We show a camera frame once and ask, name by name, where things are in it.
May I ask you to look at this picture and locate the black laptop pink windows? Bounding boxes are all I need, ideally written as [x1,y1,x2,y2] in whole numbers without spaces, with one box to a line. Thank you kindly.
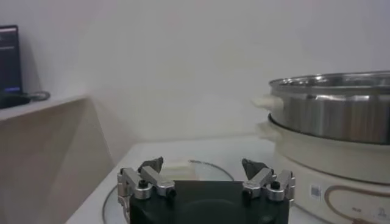
[0,24,24,95]

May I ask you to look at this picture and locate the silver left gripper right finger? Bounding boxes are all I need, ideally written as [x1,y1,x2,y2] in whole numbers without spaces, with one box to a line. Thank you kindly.
[241,158,296,203]

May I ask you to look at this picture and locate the white side desk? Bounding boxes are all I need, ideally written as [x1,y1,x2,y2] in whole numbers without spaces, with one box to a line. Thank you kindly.
[0,94,116,224]

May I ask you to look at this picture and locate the glass pot lid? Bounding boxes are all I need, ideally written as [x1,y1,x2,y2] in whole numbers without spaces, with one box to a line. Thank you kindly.
[102,159,235,224]

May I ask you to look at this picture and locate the stainless steel steamer basket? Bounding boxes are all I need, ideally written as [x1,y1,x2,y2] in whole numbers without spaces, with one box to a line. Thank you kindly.
[252,71,390,145]

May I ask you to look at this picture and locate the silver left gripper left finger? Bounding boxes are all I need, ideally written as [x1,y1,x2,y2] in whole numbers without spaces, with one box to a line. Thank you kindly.
[117,156,177,214]

